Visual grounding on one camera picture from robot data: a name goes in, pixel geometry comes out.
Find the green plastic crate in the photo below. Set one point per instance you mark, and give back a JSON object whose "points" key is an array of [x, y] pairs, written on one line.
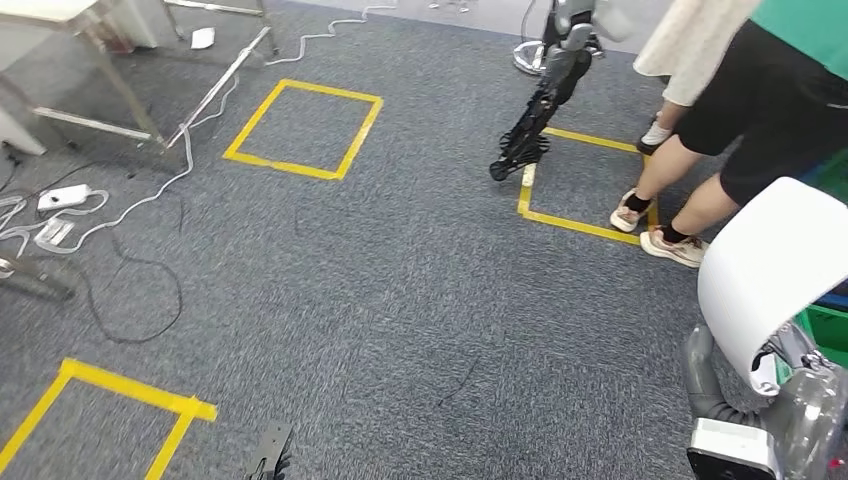
{"points": [[825, 331]]}

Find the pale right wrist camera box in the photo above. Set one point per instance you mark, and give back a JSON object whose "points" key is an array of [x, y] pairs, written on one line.
{"points": [[729, 444]]}

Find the standing humanoid robot leg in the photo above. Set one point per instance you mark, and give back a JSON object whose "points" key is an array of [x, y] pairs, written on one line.
{"points": [[543, 99]]}

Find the stainless steel side table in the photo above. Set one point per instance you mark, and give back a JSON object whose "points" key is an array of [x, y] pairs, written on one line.
{"points": [[93, 124]]}

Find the chrome round stand base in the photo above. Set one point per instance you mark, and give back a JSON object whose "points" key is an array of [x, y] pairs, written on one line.
{"points": [[526, 60]]}

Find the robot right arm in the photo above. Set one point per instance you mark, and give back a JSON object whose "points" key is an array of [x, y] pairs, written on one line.
{"points": [[705, 378]]}

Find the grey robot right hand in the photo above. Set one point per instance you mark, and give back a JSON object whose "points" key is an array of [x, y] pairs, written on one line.
{"points": [[815, 424]]}

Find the white glossy mirror cover part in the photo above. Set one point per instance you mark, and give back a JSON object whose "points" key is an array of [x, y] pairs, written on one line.
{"points": [[762, 278]]}

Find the person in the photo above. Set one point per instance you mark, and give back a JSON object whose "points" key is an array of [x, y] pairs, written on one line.
{"points": [[689, 46], [762, 112]]}

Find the grey metal floor bar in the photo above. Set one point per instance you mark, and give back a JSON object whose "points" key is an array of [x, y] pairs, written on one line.
{"points": [[33, 278]]}

